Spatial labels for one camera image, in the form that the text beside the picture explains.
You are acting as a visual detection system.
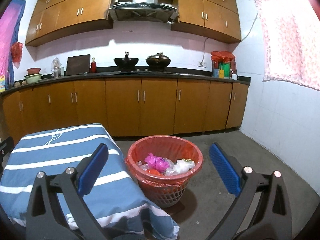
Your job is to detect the purple plastic bag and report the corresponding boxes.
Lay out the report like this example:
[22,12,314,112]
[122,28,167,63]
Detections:
[144,153,170,173]

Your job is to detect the white plastic bag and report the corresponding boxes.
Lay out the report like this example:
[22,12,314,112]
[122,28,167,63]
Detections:
[173,159,195,175]

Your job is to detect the clear bubble wrap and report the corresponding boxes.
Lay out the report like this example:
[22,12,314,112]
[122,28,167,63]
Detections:
[136,156,174,175]

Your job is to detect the orange plastic bag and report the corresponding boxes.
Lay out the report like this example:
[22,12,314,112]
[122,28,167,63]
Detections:
[146,169,163,176]

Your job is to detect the red trash basket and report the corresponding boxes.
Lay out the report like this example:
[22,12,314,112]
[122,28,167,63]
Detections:
[125,135,203,208]

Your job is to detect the lower orange kitchen cabinets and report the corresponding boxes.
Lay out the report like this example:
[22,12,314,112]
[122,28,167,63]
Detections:
[1,77,249,141]

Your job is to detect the blue white striped tablecloth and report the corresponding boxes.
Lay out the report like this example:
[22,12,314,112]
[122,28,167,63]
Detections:
[1,124,180,239]

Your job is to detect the yellow blue sponge pack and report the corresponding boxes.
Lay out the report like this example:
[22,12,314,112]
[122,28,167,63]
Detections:
[0,75,5,92]

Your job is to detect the green basin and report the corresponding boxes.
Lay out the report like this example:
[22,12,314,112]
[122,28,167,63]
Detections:
[25,73,42,84]

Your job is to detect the red bowl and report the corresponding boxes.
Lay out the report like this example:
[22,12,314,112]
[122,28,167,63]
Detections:
[27,68,41,75]

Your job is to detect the clear bagged jars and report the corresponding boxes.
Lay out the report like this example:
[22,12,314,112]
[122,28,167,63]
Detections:
[52,57,64,78]

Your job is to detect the white mug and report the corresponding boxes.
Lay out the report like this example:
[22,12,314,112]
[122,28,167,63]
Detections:
[232,74,240,80]

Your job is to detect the red hanging bag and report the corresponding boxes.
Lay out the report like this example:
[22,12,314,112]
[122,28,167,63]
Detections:
[10,42,23,69]

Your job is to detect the red bottle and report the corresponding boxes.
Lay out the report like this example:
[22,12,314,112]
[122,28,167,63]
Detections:
[90,57,97,73]

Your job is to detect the black countertop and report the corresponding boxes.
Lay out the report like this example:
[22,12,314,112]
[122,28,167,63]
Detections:
[1,71,251,97]

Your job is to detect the dark cutting board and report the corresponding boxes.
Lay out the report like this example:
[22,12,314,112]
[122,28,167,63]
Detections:
[66,54,91,76]

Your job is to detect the orange bag with boxes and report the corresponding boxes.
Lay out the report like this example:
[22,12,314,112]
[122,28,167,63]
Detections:
[211,51,236,77]

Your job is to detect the left black wok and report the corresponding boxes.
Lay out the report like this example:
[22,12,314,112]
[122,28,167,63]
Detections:
[114,51,139,72]

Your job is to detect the black wok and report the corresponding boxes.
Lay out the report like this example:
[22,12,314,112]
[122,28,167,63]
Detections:
[145,52,171,72]
[114,51,139,72]

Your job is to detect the pink blue curtain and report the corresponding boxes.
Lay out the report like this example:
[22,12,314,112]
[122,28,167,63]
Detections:
[1,0,25,89]

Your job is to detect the right black wok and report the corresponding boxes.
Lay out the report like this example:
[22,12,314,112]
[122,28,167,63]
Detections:
[145,52,171,72]

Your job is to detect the upper orange cabinets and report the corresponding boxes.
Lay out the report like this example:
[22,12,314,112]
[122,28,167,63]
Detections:
[25,0,241,47]

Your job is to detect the pink floral window curtain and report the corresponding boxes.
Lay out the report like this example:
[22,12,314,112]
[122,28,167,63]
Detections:
[254,0,319,90]

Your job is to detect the steel range hood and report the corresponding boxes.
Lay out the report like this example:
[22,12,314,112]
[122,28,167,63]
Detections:
[108,0,178,23]

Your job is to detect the wall socket with cable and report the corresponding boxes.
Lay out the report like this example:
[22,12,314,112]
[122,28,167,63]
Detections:
[198,37,209,67]

